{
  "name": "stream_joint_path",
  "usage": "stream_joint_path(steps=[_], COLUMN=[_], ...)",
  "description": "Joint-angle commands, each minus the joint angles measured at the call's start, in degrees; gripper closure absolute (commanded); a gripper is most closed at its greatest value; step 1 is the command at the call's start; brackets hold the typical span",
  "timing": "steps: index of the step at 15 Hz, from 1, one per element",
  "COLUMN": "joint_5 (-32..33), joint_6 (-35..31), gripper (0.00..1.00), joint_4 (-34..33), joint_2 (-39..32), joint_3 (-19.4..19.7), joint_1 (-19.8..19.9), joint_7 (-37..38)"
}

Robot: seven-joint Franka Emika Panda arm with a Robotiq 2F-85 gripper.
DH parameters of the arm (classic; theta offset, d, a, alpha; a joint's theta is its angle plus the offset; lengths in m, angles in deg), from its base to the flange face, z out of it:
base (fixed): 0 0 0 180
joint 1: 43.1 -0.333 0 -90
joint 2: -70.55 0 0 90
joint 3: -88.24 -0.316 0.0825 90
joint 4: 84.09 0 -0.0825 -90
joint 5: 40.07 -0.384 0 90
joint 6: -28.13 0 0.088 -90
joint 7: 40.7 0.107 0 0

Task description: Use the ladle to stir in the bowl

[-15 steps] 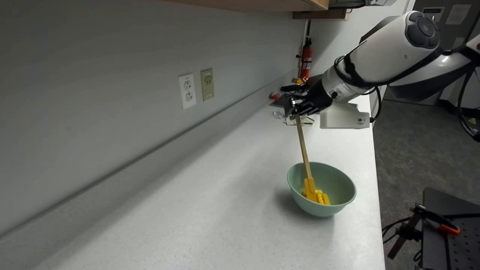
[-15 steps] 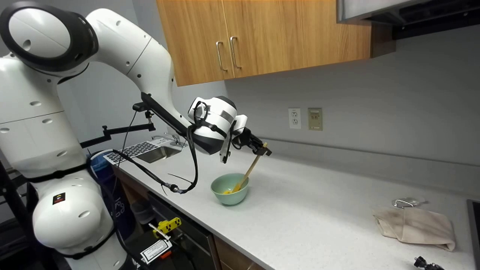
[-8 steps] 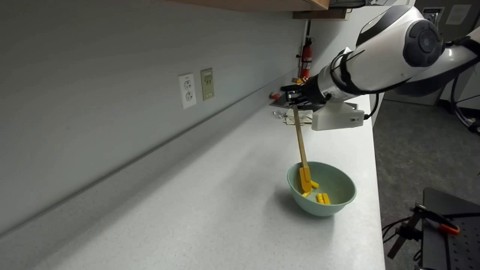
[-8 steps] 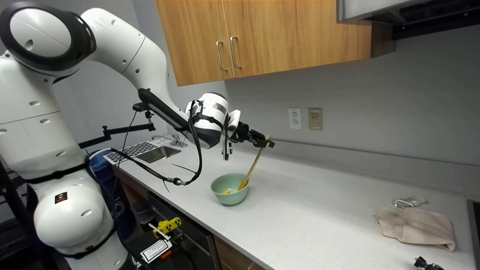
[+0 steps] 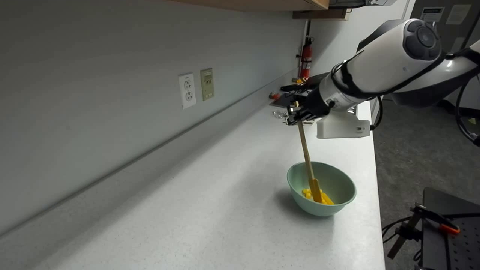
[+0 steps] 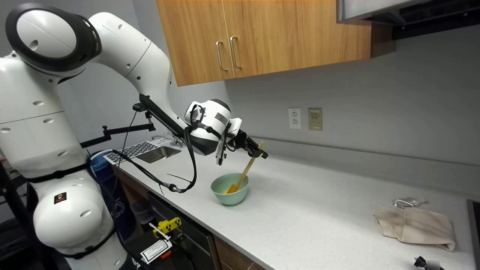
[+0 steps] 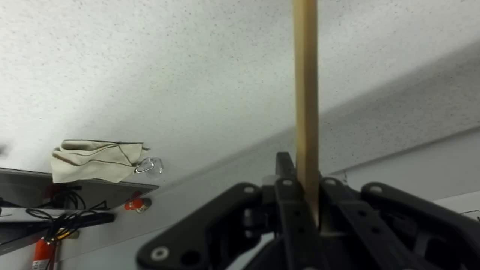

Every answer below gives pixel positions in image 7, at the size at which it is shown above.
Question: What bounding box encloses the red fire extinguisher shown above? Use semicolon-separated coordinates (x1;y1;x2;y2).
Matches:
29;234;61;270

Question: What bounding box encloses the beige folded cloth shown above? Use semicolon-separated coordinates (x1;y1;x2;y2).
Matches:
49;138;151;185

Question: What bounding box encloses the small red object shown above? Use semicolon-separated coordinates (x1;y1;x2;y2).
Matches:
122;195;152;215

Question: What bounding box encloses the wooden ladle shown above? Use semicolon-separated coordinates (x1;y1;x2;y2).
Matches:
292;0;320;227

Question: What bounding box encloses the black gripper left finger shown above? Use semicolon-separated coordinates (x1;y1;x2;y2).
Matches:
134;150;320;270

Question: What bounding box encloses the clear plastic bag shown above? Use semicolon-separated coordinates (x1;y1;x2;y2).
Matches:
131;156;164;177

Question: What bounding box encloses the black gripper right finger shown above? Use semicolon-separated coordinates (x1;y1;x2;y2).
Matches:
317;176;480;270

